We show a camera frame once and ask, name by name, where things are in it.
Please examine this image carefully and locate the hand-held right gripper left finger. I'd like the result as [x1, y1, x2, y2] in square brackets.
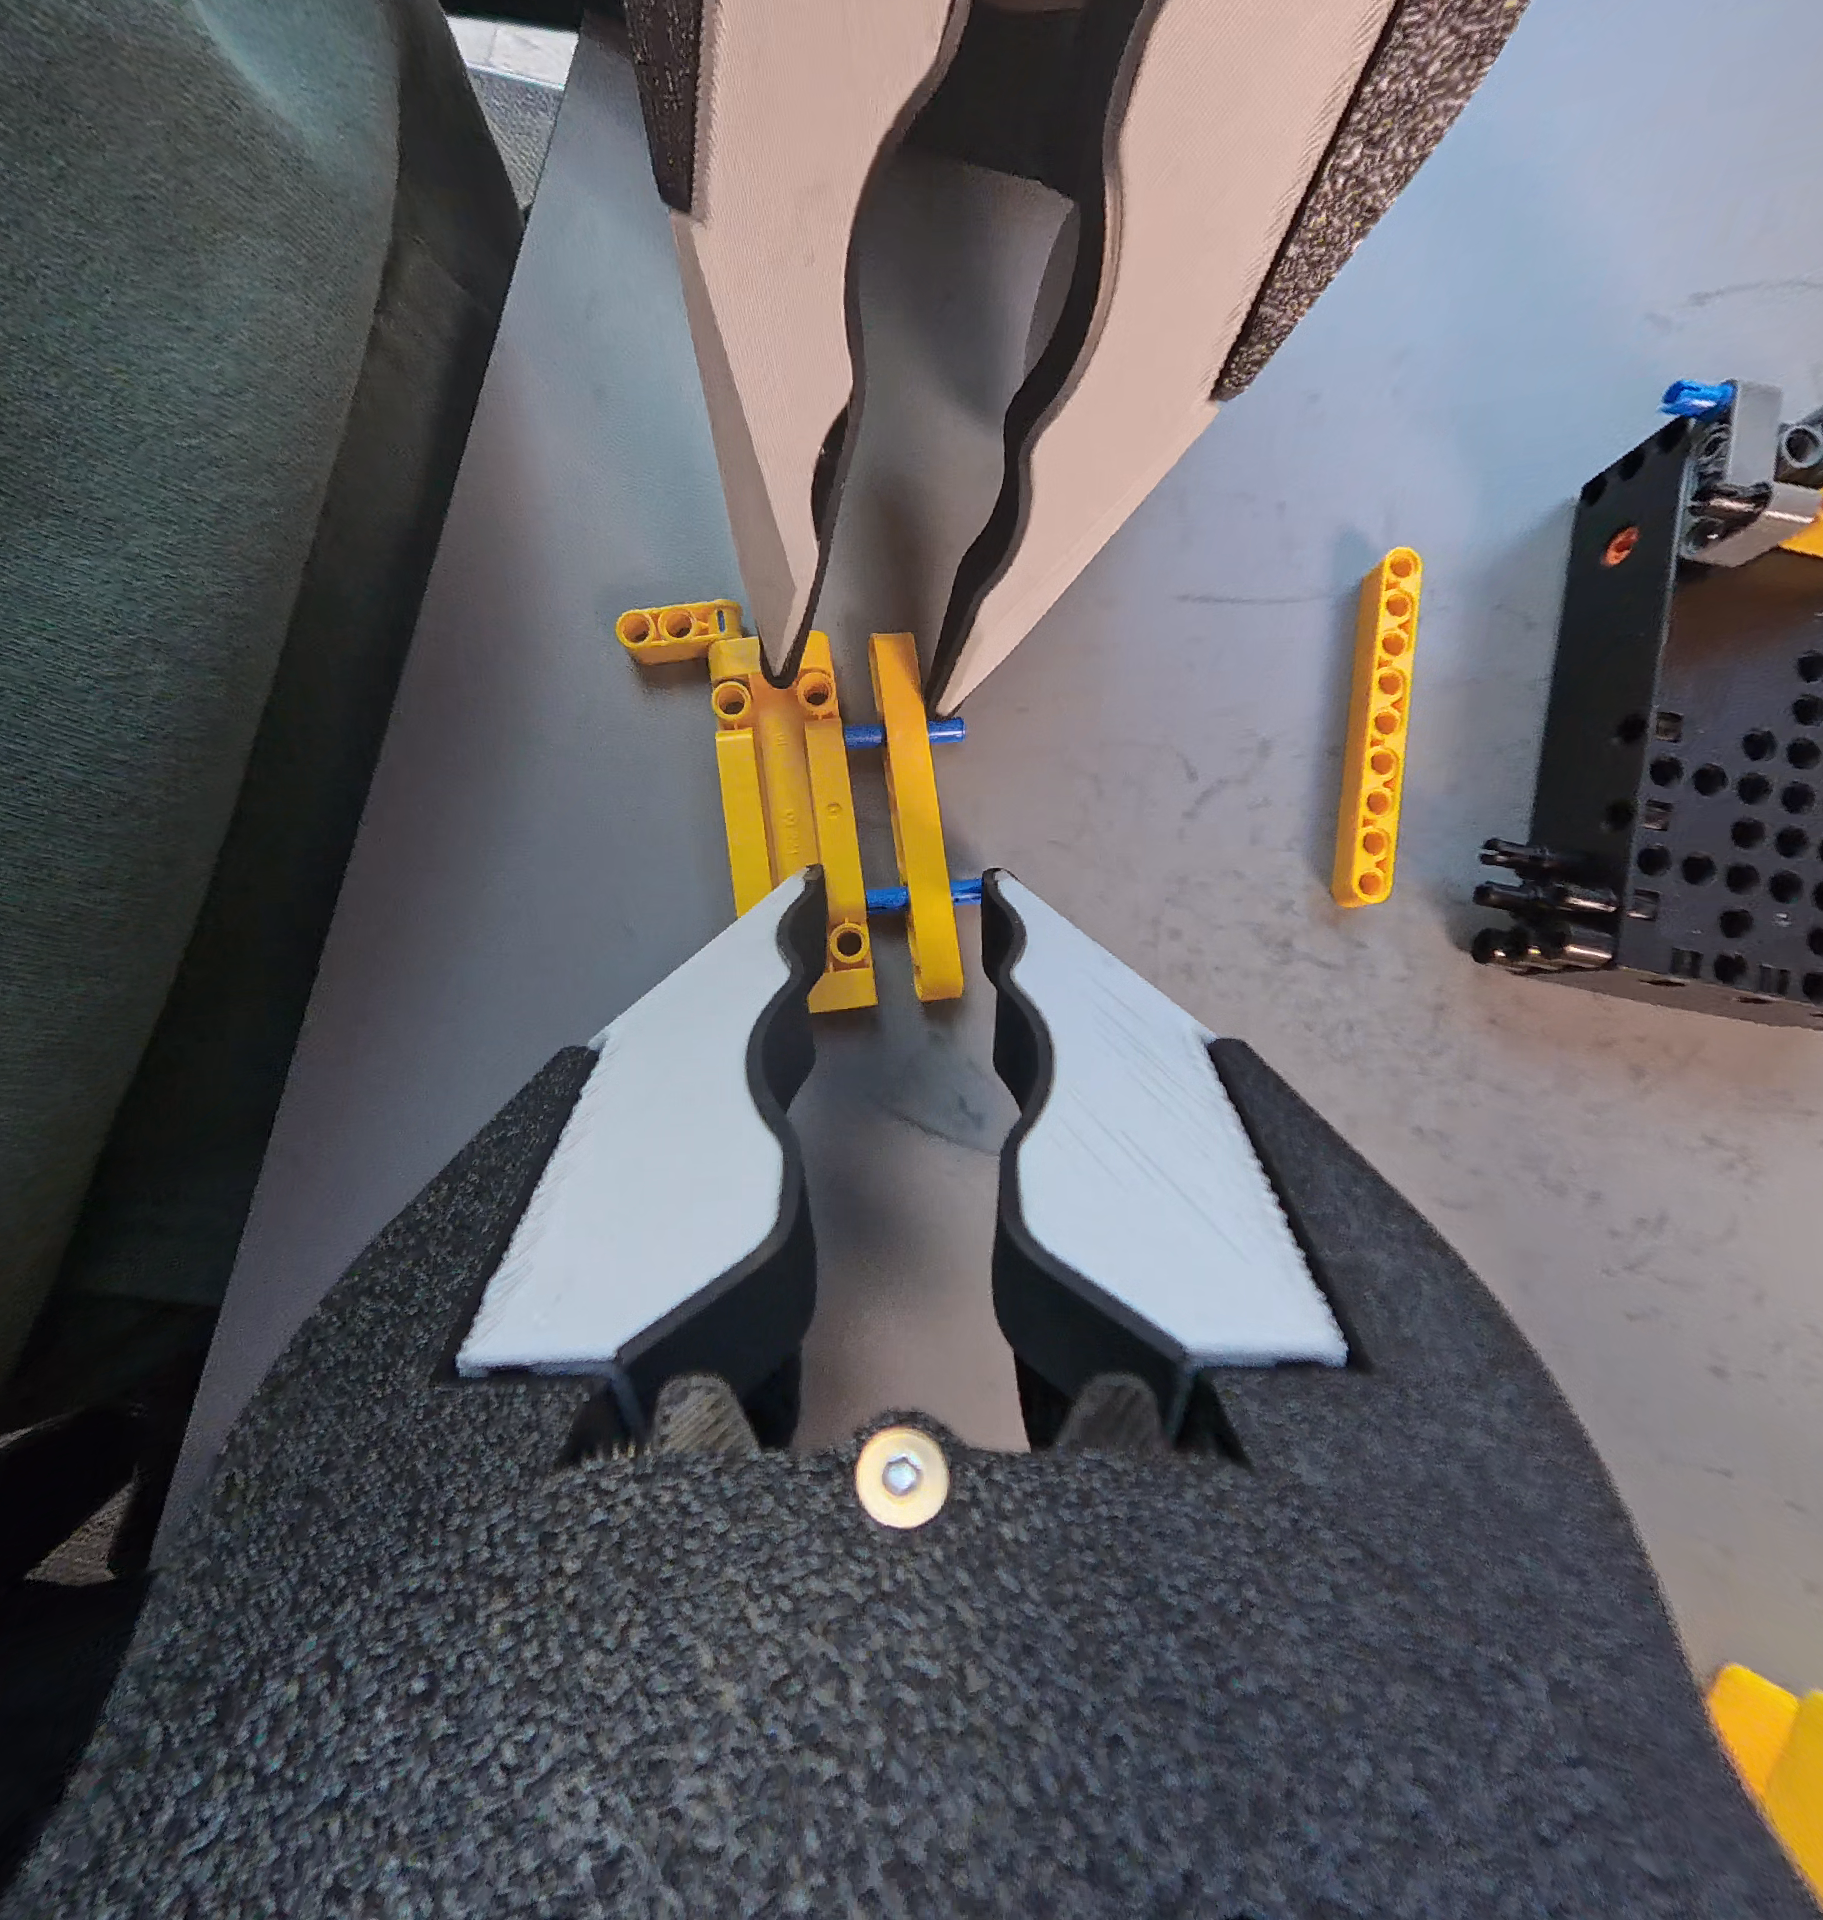
[453, 868, 829, 1453]

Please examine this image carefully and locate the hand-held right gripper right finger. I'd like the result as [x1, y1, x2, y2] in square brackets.
[977, 871, 1352, 1453]

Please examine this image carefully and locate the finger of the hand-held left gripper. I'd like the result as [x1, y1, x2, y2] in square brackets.
[922, 0, 1408, 719]
[667, 0, 978, 694]

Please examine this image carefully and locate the short yellow lego beam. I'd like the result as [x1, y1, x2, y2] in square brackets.
[614, 595, 748, 668]

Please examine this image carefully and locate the yellow lego panel piece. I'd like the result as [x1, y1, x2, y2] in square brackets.
[708, 625, 876, 1015]

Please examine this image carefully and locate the yellow lego beam with pins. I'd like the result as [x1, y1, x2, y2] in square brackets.
[843, 630, 987, 1005]

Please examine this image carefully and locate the long yellow lego beam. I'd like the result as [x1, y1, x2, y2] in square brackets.
[1327, 546, 1426, 910]

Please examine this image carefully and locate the black lego base block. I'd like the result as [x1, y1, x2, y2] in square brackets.
[1471, 379, 1823, 1038]

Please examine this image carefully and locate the yellow storage bin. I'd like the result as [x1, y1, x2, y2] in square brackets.
[1705, 1660, 1823, 1920]

